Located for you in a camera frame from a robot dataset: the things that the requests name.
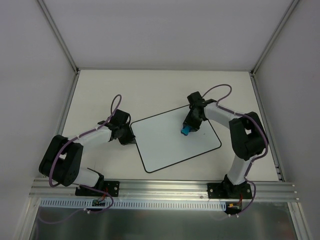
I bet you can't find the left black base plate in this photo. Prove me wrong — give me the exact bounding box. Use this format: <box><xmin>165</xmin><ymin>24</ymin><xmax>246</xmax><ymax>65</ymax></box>
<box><xmin>75</xmin><ymin>179</ymin><xmax>120</xmax><ymax>197</ymax></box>

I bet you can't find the aluminium frame post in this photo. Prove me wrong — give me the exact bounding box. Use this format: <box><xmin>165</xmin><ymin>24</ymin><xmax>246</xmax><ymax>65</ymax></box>
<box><xmin>250</xmin><ymin>0</ymin><xmax>300</xmax><ymax>76</ymax></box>
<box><xmin>36</xmin><ymin>0</ymin><xmax>79</xmax><ymax>74</ymax></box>

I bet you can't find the white whiteboard black frame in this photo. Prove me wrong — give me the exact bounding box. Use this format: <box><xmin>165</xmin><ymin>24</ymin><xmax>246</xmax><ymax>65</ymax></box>
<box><xmin>130</xmin><ymin>105</ymin><xmax>222</xmax><ymax>174</ymax></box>

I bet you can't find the left aluminium frame post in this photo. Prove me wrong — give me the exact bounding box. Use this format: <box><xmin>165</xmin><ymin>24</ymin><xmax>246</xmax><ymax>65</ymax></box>
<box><xmin>36</xmin><ymin>0</ymin><xmax>79</xmax><ymax>74</ymax></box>

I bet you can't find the right aluminium frame post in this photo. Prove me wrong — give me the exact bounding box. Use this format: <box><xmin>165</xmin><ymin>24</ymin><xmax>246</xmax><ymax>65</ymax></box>
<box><xmin>250</xmin><ymin>0</ymin><xmax>300</xmax><ymax>76</ymax></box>

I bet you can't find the aluminium mounting rail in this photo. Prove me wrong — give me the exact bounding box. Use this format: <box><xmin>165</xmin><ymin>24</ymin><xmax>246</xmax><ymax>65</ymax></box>
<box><xmin>28</xmin><ymin>178</ymin><xmax>300</xmax><ymax>203</ymax></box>

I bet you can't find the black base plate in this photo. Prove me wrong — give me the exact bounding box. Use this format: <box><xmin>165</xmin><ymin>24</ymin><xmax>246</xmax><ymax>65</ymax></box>
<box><xmin>75</xmin><ymin>179</ymin><xmax>120</xmax><ymax>197</ymax></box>
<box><xmin>207</xmin><ymin>182</ymin><xmax>253</xmax><ymax>200</ymax></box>

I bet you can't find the blue whiteboard eraser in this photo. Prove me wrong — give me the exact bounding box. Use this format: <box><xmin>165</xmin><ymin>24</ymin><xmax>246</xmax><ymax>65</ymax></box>
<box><xmin>180</xmin><ymin>125</ymin><xmax>191</xmax><ymax>136</ymax></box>

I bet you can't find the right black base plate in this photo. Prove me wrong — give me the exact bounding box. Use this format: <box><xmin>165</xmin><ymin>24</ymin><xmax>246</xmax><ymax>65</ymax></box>
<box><xmin>207</xmin><ymin>182</ymin><xmax>253</xmax><ymax>200</ymax></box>

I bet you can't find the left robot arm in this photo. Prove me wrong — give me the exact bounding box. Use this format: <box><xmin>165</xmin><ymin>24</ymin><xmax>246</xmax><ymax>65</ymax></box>
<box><xmin>38</xmin><ymin>109</ymin><xmax>135</xmax><ymax>196</ymax></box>

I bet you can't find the white slotted cable duct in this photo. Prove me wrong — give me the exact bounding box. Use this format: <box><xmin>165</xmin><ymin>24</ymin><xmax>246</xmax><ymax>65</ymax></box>
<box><xmin>39</xmin><ymin>198</ymin><xmax>227</xmax><ymax>212</ymax></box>

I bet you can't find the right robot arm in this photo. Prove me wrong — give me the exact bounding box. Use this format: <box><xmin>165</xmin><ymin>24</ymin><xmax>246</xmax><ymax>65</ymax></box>
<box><xmin>181</xmin><ymin>91</ymin><xmax>269</xmax><ymax>199</ymax></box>

